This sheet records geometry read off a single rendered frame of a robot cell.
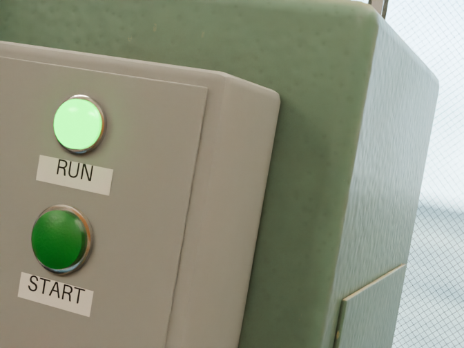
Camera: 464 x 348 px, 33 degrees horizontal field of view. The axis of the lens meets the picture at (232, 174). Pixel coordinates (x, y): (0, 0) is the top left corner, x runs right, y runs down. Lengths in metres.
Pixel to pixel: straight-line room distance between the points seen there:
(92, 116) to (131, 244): 0.04
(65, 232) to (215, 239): 0.05
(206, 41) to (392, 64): 0.08
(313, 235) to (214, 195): 0.06
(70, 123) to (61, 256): 0.04
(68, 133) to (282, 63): 0.09
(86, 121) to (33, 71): 0.03
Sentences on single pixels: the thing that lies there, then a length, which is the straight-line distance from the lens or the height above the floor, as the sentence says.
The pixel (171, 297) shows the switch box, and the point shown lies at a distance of 0.26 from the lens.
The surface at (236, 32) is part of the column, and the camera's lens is 0.32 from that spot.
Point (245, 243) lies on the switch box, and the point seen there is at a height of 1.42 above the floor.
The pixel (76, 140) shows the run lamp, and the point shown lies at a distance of 0.26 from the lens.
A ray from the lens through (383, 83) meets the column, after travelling 0.33.
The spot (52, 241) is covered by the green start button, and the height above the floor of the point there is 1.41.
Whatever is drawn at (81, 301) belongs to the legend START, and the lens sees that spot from 0.27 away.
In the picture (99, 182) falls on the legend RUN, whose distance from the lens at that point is 0.27.
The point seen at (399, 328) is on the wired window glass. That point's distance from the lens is 1.87.
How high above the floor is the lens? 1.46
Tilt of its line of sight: 3 degrees down
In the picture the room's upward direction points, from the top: 10 degrees clockwise
